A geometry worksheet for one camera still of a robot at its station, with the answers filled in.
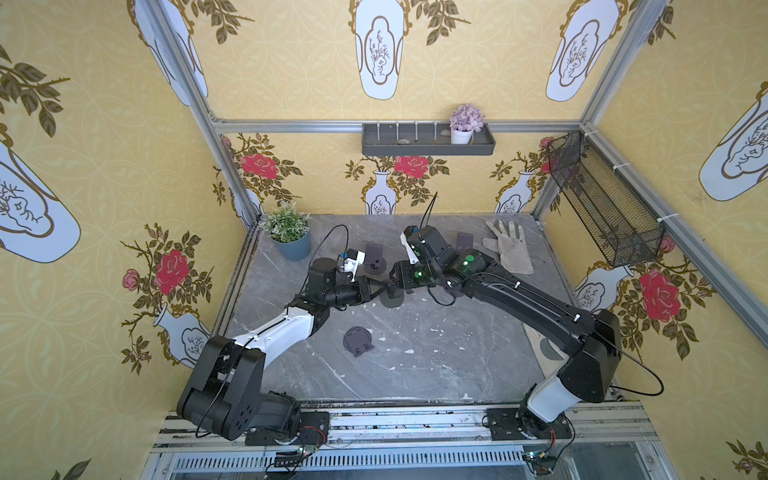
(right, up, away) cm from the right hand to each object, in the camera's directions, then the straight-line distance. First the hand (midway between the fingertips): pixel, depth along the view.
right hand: (396, 279), depth 77 cm
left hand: (-2, -3, +4) cm, 5 cm away
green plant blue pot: (-35, +13, +21) cm, 43 cm away
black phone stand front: (-1, -5, +3) cm, 6 cm away
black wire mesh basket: (+64, +13, +6) cm, 66 cm away
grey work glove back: (+44, +8, +34) cm, 56 cm away
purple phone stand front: (-11, -19, +11) cm, 25 cm away
